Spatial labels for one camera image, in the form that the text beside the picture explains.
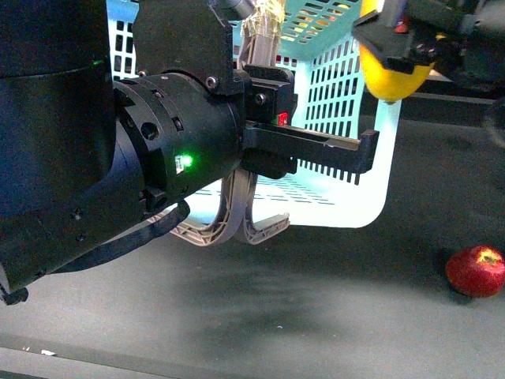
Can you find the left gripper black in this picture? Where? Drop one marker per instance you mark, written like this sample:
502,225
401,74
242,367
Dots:
193,118

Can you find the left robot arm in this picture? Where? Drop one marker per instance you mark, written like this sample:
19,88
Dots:
93,167

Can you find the red apple on table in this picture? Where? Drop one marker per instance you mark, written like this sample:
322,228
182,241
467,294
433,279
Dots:
477,272

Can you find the light blue plastic basket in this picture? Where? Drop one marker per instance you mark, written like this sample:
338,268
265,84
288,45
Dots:
330,87

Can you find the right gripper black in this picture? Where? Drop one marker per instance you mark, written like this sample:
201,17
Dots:
463,39

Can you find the yellow mango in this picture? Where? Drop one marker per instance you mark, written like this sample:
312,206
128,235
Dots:
389,85

